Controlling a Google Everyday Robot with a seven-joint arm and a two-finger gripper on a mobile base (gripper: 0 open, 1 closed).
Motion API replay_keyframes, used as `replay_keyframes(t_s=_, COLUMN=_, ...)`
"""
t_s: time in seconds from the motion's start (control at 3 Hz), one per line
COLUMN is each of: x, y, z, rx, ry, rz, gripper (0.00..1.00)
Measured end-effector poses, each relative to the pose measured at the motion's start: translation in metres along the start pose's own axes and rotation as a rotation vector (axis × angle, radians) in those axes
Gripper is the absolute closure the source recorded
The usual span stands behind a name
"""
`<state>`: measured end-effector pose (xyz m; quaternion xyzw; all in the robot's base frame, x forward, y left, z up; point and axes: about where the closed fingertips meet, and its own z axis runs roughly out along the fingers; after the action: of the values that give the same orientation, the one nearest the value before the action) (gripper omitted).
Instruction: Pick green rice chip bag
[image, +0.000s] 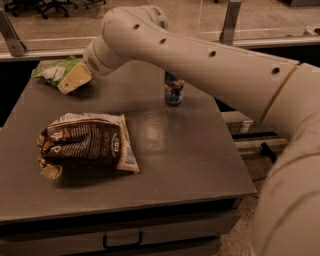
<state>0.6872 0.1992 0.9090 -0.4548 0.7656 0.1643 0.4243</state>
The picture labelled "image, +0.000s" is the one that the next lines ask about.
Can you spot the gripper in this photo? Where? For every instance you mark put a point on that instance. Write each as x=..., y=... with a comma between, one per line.
x=97, y=61

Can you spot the green rice chip bag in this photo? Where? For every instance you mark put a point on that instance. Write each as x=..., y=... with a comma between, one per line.
x=56, y=72

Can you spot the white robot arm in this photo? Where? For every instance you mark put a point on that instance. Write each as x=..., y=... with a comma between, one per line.
x=281, y=94

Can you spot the brown chip bag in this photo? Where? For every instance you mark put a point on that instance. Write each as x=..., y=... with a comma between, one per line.
x=86, y=140

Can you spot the black office chair base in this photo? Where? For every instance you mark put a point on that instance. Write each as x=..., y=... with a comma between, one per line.
x=43, y=6

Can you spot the blue drink can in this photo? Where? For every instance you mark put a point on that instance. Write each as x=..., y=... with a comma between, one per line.
x=173, y=90

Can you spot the grey metal side shelf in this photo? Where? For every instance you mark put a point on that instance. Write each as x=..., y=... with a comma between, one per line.
x=240, y=124

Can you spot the grey table drawer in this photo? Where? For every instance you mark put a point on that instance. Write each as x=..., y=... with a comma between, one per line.
x=191, y=235

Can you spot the black wheeled stand leg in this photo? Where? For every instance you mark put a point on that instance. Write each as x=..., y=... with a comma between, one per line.
x=266, y=150

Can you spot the left metal railing post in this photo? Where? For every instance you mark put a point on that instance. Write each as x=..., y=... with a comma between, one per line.
x=15, y=46

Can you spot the metal railing post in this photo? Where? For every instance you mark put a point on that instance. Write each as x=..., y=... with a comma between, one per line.
x=15, y=46
x=230, y=21

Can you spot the right metal railing post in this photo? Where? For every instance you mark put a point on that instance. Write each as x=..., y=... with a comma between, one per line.
x=230, y=21

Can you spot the black drawer handle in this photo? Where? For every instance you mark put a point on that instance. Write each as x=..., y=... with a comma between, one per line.
x=122, y=240

